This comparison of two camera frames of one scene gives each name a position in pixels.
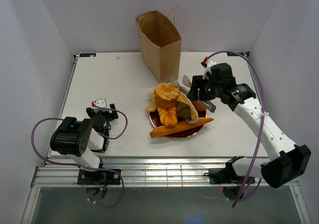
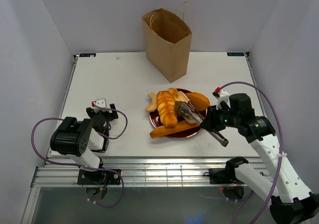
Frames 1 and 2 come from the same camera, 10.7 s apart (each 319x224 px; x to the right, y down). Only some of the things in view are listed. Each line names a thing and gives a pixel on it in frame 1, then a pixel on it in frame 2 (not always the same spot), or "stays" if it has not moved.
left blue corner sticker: (87, 55) stays
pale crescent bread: (153, 106) stays
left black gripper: (112, 115) stays
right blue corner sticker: (232, 54) stays
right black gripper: (196, 81) → (210, 119)
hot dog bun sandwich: (182, 97) → (181, 96)
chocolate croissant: (183, 110) stays
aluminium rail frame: (157, 171) stays
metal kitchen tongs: (186, 86) → (187, 110)
